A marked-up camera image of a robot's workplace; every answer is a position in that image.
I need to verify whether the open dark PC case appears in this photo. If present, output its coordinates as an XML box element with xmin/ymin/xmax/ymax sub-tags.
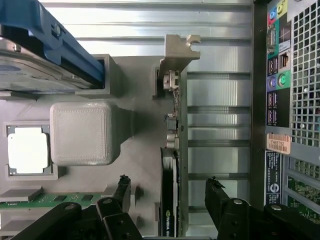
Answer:
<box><xmin>251</xmin><ymin>0</ymin><xmax>320</xmax><ymax>240</ymax></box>

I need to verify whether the hard disk in blue carrier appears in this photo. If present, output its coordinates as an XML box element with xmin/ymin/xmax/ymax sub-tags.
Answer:
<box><xmin>0</xmin><ymin>0</ymin><xmax>106</xmax><ymax>92</ymax></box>

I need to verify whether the grey printed parts rack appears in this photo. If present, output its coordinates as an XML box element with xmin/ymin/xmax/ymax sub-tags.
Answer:
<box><xmin>0</xmin><ymin>53</ymin><xmax>168</xmax><ymax>240</ymax></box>

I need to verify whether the silver CPU chip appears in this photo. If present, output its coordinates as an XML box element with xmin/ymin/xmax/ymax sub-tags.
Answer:
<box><xmin>6</xmin><ymin>126</ymin><xmax>51</xmax><ymax>176</ymax></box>

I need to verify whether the green loose RAM stick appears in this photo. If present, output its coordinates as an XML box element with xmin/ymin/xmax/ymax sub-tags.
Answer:
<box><xmin>0</xmin><ymin>193</ymin><xmax>104</xmax><ymax>210</ymax></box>

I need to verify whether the orange barcode sticker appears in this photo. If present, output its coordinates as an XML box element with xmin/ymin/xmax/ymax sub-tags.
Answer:
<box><xmin>266</xmin><ymin>133</ymin><xmax>293</xmax><ymax>154</ymax></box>

